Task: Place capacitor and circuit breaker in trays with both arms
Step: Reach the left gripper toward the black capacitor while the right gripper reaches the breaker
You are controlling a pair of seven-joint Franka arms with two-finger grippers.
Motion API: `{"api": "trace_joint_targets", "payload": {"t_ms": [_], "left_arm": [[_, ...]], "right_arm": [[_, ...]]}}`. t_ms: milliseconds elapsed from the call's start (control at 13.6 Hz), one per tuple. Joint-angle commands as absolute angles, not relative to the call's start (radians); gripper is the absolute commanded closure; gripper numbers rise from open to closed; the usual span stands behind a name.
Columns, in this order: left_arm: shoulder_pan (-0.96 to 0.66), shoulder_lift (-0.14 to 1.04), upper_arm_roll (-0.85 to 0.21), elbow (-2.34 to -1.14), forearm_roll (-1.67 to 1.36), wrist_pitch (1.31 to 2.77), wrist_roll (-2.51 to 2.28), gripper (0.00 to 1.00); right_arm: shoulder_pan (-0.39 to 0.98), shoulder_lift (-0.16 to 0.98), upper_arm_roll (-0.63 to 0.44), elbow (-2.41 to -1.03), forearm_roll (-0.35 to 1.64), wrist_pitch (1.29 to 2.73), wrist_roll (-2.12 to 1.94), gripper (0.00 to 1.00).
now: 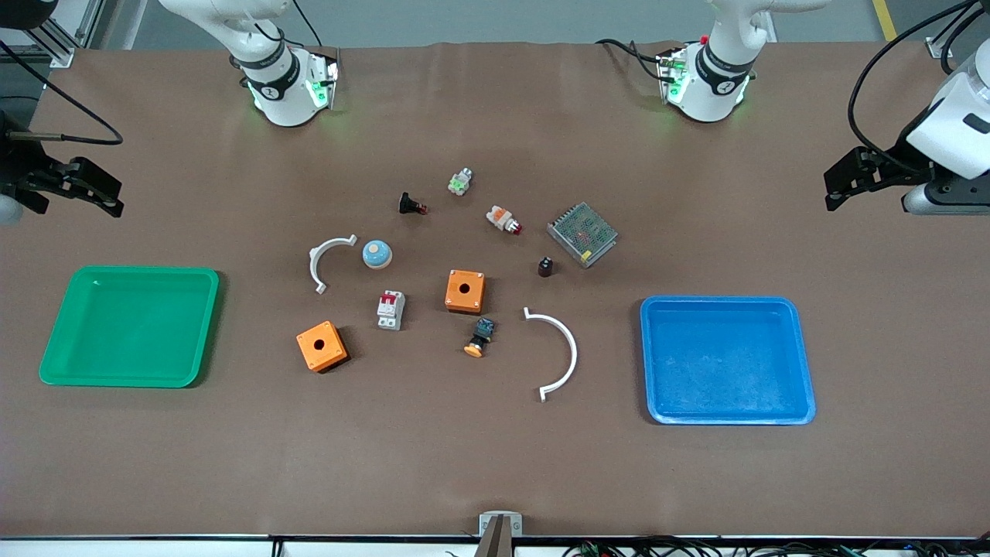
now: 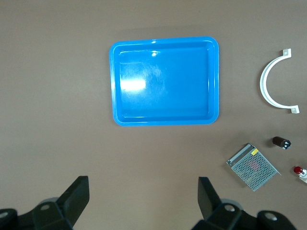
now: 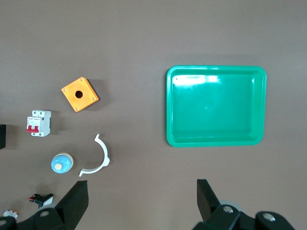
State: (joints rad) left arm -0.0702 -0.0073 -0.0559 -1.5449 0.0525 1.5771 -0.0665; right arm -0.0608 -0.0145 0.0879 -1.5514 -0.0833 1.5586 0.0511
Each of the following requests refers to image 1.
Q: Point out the large white curved strip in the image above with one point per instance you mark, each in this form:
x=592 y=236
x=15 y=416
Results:
x=574 y=352

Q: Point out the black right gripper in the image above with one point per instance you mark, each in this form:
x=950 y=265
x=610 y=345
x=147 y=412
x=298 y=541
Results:
x=17 y=172

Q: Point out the grey table clamp bracket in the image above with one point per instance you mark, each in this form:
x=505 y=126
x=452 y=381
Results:
x=500 y=526

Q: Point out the small black capacitor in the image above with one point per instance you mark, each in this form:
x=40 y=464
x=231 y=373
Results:
x=545 y=268

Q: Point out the red orange indicator light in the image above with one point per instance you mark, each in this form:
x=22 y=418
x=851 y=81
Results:
x=501 y=218

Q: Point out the green plastic tray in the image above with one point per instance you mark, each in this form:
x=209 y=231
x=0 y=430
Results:
x=155 y=363

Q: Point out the white red circuit breaker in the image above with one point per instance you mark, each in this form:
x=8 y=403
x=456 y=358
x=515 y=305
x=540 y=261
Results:
x=390 y=311

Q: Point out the orange cap push button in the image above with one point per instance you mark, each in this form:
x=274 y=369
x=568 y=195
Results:
x=479 y=337

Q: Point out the blue plastic tray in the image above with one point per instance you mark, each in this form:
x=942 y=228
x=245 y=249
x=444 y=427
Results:
x=727 y=387

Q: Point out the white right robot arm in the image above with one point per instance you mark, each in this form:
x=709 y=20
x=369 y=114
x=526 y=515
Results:
x=278 y=85

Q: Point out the white table edge rail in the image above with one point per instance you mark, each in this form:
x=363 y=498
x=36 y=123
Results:
x=155 y=548

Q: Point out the orange button box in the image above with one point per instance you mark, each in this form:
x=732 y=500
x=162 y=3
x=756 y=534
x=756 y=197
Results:
x=465 y=298
x=325 y=352

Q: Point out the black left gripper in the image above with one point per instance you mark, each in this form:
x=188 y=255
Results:
x=896 y=163

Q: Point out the green white indicator light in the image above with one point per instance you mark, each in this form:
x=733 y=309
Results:
x=460 y=182

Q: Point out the metal mesh power supply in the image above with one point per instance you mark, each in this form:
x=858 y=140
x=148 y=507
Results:
x=582 y=234

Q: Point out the blue dome buzzer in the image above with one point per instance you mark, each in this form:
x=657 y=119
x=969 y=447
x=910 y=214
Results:
x=377 y=254

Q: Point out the small white curved strip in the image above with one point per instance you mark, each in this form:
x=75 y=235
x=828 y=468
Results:
x=312 y=263

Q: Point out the black red push button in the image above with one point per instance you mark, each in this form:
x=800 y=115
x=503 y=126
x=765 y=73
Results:
x=407 y=203

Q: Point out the brown table mat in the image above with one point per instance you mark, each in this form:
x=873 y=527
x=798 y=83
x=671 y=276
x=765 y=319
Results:
x=495 y=464

